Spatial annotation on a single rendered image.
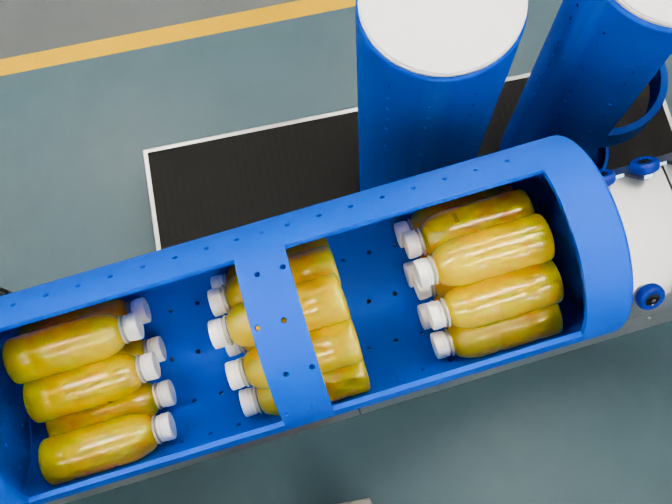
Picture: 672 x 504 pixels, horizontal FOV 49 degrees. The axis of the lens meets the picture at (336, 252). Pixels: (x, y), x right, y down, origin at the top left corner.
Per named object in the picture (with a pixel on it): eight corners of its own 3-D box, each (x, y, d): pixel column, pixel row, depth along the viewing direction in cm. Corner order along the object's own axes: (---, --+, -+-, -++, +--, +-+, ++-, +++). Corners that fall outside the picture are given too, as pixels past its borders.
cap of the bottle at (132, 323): (134, 342, 103) (147, 338, 103) (126, 342, 100) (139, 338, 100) (127, 315, 104) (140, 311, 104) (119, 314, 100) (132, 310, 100)
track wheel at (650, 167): (665, 170, 117) (665, 158, 116) (639, 178, 117) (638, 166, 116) (650, 163, 121) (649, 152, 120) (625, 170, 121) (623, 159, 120)
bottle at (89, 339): (28, 384, 104) (141, 351, 105) (7, 387, 97) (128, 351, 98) (17, 339, 105) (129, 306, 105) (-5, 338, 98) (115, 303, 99)
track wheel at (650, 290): (668, 286, 111) (661, 278, 113) (640, 294, 111) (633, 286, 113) (666, 307, 114) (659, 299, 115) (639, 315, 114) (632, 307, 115)
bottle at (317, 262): (339, 279, 107) (229, 311, 107) (327, 237, 105) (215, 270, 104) (345, 296, 101) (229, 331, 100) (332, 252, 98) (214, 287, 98)
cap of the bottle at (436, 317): (441, 302, 98) (428, 306, 98) (448, 329, 99) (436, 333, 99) (435, 297, 102) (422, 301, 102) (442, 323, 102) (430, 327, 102)
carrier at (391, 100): (482, 195, 204) (421, 119, 210) (565, 18, 119) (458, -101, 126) (399, 253, 200) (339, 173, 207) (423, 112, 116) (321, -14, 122)
